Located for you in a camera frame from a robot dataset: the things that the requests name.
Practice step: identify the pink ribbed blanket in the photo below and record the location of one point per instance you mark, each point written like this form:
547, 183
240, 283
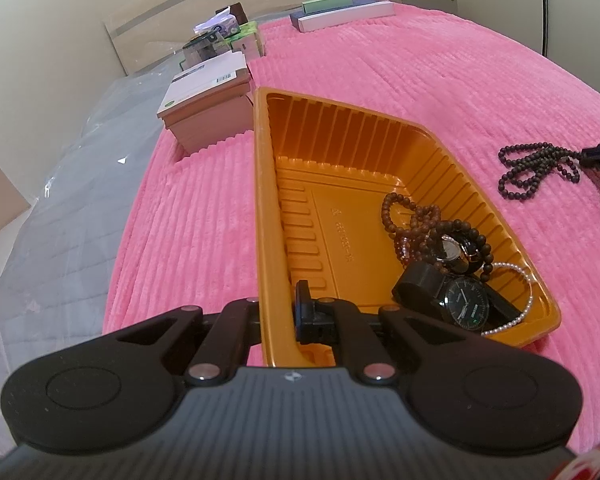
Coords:
380, 70

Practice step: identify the black wristwatch dark dial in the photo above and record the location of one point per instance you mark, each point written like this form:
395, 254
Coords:
462, 302

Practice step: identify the orange plastic tray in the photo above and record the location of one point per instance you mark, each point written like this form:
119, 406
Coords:
345, 160

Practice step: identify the red white patterned cloth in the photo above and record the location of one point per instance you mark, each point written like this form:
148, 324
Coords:
592, 465

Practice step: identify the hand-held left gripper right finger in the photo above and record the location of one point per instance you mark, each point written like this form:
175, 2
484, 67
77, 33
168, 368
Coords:
312, 320

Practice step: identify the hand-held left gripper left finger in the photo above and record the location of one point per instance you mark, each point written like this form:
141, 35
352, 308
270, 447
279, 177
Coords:
235, 330

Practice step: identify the white flat box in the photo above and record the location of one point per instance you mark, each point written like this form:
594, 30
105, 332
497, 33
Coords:
350, 16

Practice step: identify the dark brown small box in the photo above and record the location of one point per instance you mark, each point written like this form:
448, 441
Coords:
239, 11

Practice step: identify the green flat box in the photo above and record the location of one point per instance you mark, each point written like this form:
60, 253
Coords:
327, 3

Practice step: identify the brown box white top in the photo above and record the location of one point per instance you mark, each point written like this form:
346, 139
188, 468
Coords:
210, 110

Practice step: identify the green and white box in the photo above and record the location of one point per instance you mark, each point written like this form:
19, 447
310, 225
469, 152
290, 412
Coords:
247, 40

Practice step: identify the small wristwatch light dial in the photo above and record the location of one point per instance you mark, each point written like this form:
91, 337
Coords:
450, 251

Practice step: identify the blue book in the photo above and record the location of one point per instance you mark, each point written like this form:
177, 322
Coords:
296, 17

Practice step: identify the blue white tissue pack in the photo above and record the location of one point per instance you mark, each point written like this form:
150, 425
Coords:
217, 25

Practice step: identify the dark transparent container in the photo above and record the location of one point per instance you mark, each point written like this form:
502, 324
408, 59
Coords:
205, 47

